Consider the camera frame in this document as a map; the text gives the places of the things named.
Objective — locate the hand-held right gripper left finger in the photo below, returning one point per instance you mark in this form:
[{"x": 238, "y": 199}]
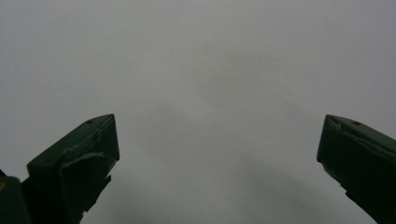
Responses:
[{"x": 77, "y": 165}]

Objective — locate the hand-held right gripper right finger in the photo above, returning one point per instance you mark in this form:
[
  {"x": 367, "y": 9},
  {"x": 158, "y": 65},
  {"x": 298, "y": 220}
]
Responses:
[{"x": 361, "y": 158}]

